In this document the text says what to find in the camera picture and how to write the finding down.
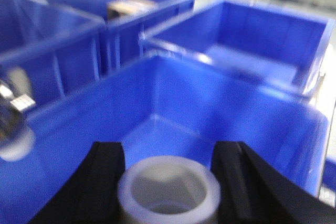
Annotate blue bin right rear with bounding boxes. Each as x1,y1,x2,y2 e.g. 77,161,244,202
140,0,335,97

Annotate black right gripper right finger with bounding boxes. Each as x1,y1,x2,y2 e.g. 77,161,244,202
211,141,335,223

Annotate metal valve with white cap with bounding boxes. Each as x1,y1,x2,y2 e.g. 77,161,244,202
118,156,221,223

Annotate blue bin rear centre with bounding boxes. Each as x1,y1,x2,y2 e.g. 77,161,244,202
47,0,195,76

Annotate blue bin left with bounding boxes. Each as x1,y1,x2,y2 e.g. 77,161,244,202
1,0,105,106

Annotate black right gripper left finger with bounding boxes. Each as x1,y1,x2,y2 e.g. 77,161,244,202
30,142,125,223

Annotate small cardboard box in bin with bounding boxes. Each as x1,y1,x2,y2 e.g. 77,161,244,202
107,0,158,20

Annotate blue bin near front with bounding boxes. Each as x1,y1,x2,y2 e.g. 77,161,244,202
1,56,329,223

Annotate blue bin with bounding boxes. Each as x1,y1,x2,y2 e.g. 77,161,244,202
1,0,105,106
1,56,329,223
140,0,335,97
47,0,195,76

